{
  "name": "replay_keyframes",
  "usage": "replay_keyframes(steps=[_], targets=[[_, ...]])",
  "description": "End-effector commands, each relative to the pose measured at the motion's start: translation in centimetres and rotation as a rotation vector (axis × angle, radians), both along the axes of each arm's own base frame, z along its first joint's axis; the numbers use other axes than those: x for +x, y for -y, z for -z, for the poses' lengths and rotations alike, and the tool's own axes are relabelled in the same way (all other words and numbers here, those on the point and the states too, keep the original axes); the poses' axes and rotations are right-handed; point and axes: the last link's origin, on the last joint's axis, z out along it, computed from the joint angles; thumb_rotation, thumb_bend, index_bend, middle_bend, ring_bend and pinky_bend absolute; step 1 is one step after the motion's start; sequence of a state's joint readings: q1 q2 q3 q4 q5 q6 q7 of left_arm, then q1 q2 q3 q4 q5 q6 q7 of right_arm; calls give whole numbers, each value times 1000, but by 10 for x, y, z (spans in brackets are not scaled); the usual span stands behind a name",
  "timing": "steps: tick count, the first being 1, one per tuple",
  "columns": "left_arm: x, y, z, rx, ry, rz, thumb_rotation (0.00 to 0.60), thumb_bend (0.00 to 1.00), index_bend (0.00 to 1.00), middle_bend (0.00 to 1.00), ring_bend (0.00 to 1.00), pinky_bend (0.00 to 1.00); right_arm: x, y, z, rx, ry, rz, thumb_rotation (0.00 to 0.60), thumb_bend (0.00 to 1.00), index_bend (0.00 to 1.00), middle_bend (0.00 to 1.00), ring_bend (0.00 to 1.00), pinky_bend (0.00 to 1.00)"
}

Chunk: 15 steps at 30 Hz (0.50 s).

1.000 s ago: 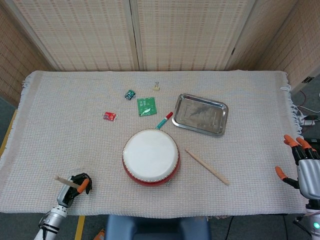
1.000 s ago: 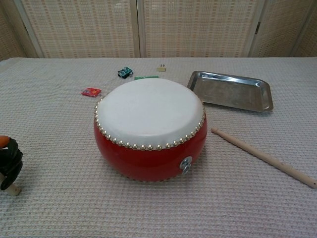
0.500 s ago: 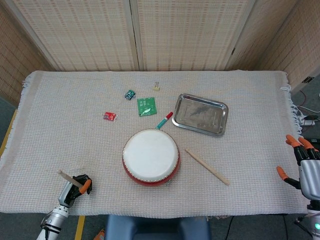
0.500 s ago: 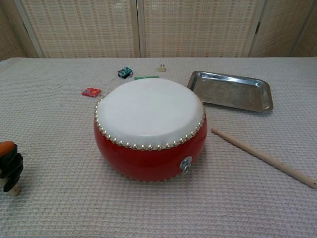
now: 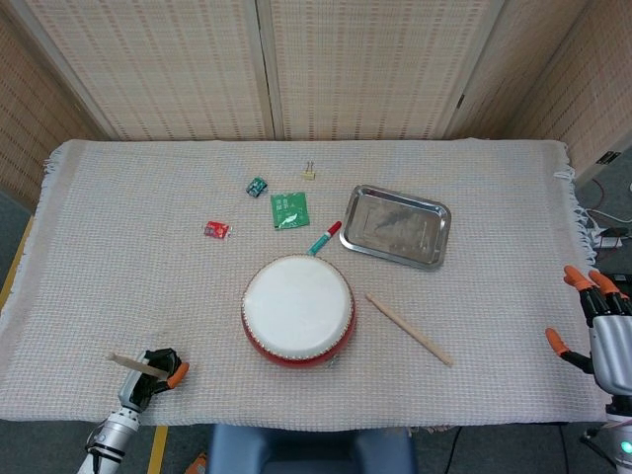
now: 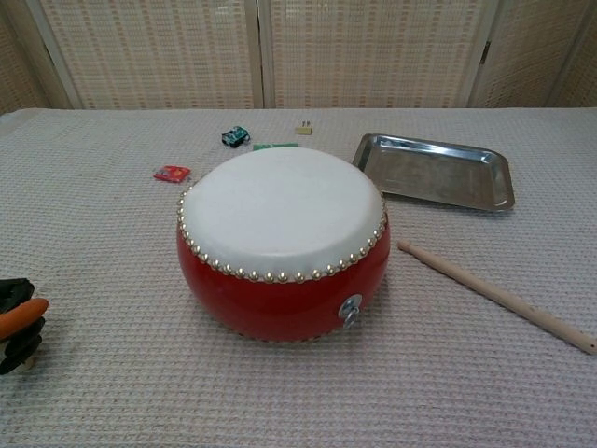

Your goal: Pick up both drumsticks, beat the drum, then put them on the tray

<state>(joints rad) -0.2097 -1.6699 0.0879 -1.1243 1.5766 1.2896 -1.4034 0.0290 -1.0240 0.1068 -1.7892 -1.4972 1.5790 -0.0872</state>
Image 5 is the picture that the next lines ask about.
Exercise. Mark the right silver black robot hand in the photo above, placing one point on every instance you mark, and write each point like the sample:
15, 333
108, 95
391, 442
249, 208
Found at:
614, 350

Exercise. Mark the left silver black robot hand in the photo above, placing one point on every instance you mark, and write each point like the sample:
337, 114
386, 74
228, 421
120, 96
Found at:
135, 390

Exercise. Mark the wooden drumstick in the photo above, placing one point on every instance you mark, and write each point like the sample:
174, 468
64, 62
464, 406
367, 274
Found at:
128, 361
410, 330

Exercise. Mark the red drum with white head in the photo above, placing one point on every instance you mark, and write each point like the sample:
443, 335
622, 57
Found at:
296, 306

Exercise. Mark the stainless steel rectangular tray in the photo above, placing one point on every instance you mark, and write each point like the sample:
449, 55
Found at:
395, 224

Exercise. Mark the black box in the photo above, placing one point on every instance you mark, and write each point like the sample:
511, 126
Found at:
623, 279

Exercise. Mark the orange packet on floor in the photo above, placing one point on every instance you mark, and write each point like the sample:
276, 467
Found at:
200, 464

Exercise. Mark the white power strip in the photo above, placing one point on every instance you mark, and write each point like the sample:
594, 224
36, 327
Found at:
608, 241

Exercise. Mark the beige woven tablecloth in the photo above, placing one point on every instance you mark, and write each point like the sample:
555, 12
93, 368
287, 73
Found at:
123, 247

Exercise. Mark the red candy wrapper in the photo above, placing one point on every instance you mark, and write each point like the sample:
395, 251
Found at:
217, 230

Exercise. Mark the blue padded seat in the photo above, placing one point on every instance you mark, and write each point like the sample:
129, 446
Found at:
306, 449

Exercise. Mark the teal candy wrapper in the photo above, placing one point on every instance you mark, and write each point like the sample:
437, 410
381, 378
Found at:
257, 187

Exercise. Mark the green sachet packet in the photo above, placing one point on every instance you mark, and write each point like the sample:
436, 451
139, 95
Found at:
290, 210

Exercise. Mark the teal marker with red cap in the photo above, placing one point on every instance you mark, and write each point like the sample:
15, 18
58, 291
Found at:
323, 239

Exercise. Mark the yellow binder clip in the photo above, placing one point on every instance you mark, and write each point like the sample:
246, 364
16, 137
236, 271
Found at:
308, 173

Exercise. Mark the black screen hinge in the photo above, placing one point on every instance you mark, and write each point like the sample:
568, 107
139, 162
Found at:
460, 101

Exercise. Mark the bamboo folding screen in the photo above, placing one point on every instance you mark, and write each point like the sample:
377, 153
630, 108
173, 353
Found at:
173, 64

